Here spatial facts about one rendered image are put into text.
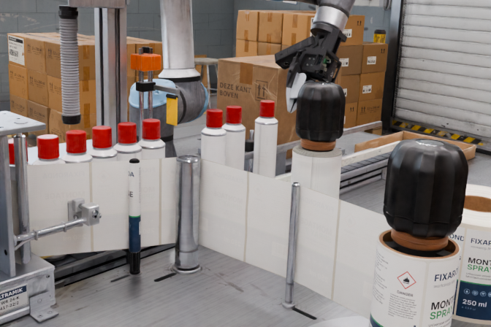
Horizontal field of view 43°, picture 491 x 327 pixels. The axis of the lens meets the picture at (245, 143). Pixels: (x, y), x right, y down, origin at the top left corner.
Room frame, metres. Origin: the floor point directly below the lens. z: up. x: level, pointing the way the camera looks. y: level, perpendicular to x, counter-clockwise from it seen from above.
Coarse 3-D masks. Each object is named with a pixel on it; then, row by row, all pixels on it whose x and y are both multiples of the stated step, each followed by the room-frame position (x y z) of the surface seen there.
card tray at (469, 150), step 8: (384, 136) 2.00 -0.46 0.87; (392, 136) 2.04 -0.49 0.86; (400, 136) 2.08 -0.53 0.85; (408, 136) 2.07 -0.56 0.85; (416, 136) 2.05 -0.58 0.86; (424, 136) 2.04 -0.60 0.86; (432, 136) 2.02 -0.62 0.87; (360, 144) 1.89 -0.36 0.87; (368, 144) 1.92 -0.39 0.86; (376, 144) 1.96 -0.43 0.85; (384, 144) 2.00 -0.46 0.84; (456, 144) 1.96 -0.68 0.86; (464, 144) 1.94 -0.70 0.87; (464, 152) 1.85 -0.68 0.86; (472, 152) 1.90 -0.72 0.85
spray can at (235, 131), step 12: (228, 108) 1.27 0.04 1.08; (240, 108) 1.27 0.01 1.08; (228, 120) 1.26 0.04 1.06; (240, 120) 1.27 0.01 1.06; (228, 132) 1.25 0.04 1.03; (240, 132) 1.26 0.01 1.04; (228, 144) 1.25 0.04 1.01; (240, 144) 1.26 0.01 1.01; (228, 156) 1.25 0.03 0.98; (240, 156) 1.26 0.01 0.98; (240, 168) 1.26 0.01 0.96
